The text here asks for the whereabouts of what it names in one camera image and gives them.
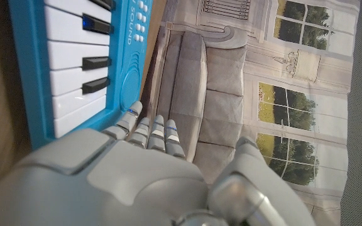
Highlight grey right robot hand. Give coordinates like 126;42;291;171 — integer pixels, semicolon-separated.
0;100;317;226

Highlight blue toy keyboard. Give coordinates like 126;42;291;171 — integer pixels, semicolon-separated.
8;0;154;150

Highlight printed living room backdrop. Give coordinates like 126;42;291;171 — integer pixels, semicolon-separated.
140;0;361;226

